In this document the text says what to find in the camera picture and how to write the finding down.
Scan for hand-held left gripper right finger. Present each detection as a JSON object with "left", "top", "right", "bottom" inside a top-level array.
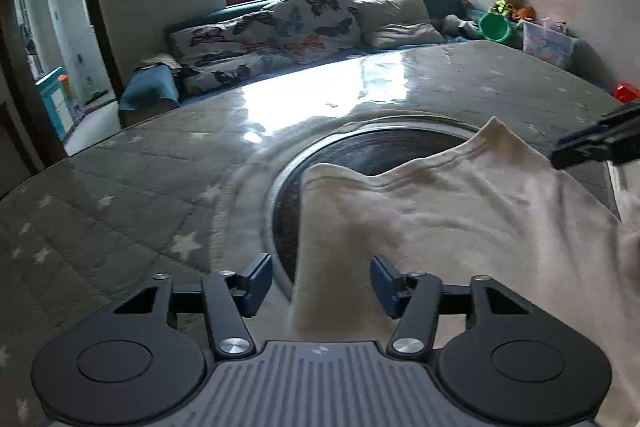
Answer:
[{"left": 370, "top": 256, "right": 531, "bottom": 362}]

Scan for clear plastic storage box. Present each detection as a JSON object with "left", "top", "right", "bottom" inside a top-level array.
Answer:
[{"left": 520, "top": 19, "right": 582, "bottom": 71}]

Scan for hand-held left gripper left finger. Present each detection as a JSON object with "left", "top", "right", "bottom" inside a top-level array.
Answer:
[{"left": 114, "top": 253, "right": 273, "bottom": 362}]

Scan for red object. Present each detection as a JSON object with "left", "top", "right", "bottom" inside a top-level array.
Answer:
[{"left": 614, "top": 82, "right": 640, "bottom": 104}]

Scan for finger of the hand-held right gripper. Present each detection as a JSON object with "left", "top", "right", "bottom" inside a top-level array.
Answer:
[
  {"left": 550, "top": 123, "right": 640, "bottom": 170},
  {"left": 597, "top": 103, "right": 640, "bottom": 135}
]

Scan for blue quilted cloth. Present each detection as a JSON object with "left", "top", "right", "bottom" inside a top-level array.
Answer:
[{"left": 119, "top": 62, "right": 181, "bottom": 114}]

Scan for dark wooden door frame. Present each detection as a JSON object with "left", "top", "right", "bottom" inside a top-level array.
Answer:
[{"left": 0, "top": 0, "right": 126, "bottom": 198}]

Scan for beige cushion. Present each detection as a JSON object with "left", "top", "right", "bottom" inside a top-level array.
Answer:
[
  {"left": 352, "top": 0, "right": 432, "bottom": 34},
  {"left": 362, "top": 23, "right": 447, "bottom": 51}
]

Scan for grey quilted star table cover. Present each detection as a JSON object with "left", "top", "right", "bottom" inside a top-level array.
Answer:
[{"left": 0, "top": 39, "right": 640, "bottom": 427}]

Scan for cream shirt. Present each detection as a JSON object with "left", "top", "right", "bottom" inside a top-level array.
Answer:
[{"left": 287, "top": 117, "right": 640, "bottom": 427}]

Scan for teal sofa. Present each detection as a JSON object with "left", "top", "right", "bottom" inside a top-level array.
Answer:
[{"left": 119, "top": 0, "right": 482, "bottom": 128}]

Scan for plush toy with yellow vest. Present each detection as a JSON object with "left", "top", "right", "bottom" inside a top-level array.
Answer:
[{"left": 490, "top": 0, "right": 524, "bottom": 22}]

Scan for round black induction cooktop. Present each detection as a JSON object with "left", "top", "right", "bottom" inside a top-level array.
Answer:
[{"left": 267, "top": 119, "right": 623, "bottom": 298}]

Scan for large butterfly print pillow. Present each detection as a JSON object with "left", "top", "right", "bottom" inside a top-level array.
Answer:
[{"left": 260, "top": 0, "right": 363, "bottom": 64}]

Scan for green plastic bucket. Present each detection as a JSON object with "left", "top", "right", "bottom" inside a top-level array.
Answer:
[{"left": 477, "top": 11, "right": 516, "bottom": 44}]

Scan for light blue cabinet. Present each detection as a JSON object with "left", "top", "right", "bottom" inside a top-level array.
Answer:
[{"left": 35, "top": 67, "right": 77, "bottom": 141}]

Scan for grey cloth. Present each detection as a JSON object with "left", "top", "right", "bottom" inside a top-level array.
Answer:
[{"left": 441, "top": 13, "right": 483, "bottom": 42}]

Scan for folded brown blanket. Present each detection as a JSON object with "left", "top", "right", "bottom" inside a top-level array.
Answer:
[{"left": 134, "top": 53, "right": 184, "bottom": 72}]

